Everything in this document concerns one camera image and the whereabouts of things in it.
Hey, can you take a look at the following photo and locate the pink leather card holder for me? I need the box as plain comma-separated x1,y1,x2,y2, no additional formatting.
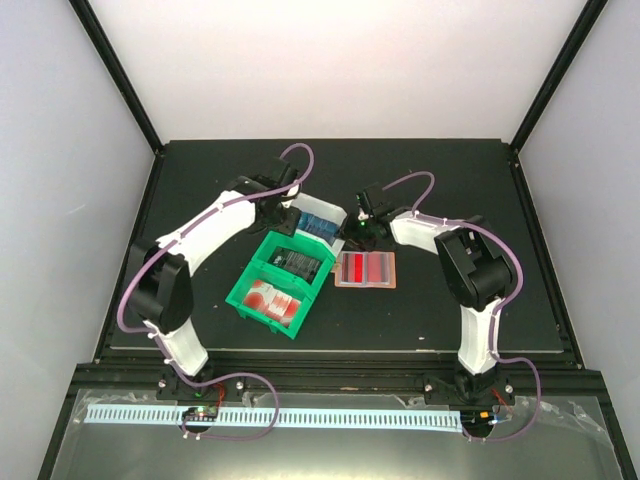
332,251,397,289

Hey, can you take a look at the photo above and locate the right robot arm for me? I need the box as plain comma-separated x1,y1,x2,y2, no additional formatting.
340,184,523,404

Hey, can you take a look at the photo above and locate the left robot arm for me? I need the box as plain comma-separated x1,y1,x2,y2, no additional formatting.
116,158,301,399

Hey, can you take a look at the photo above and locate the blue credit card stack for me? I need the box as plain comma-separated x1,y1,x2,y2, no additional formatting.
297,212,339,246

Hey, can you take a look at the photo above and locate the white bin with blue cards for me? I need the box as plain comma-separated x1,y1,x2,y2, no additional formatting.
291,193,347,256

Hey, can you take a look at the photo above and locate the black credit card stack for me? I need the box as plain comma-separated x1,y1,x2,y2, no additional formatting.
268,247,322,284

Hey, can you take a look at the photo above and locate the green bin with black cards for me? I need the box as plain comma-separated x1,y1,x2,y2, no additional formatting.
252,232,336,299

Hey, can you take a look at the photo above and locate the green bin with red cards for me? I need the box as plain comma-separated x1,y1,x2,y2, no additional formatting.
226,261,319,339

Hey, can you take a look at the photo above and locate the red credit card stack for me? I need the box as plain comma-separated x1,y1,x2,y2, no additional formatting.
243,280,301,328

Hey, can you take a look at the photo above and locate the left circuit board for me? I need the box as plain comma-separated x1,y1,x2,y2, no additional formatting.
181,406,219,424

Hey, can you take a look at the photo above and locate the circuit board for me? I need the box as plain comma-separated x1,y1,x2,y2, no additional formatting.
181,406,219,424
460,410,504,428

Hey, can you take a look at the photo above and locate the right circuit board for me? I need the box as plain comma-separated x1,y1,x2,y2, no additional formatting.
460,410,504,428

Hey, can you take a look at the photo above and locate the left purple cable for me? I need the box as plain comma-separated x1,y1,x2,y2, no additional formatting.
117,143,316,444

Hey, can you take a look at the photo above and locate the purple cable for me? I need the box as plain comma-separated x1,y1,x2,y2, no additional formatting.
117,143,316,444
382,172,542,445

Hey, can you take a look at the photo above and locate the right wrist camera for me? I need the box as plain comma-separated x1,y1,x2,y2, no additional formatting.
356,191,372,222

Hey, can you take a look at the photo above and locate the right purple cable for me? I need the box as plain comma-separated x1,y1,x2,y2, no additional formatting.
382,172,542,445

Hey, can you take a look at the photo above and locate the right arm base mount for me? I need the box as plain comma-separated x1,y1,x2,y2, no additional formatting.
422,365,510,406

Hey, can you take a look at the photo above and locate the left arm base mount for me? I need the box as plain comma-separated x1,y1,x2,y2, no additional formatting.
156,366,248,406

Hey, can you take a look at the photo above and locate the white slotted cable duct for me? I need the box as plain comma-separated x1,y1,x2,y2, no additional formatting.
84,404,462,433

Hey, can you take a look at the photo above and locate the left black frame post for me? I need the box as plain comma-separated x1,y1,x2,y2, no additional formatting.
69,0,164,154

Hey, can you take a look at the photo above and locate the black frame post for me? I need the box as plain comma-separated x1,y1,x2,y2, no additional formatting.
69,0,164,154
510,0,608,154

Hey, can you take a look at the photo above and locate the right black frame post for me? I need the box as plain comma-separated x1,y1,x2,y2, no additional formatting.
510,0,608,154

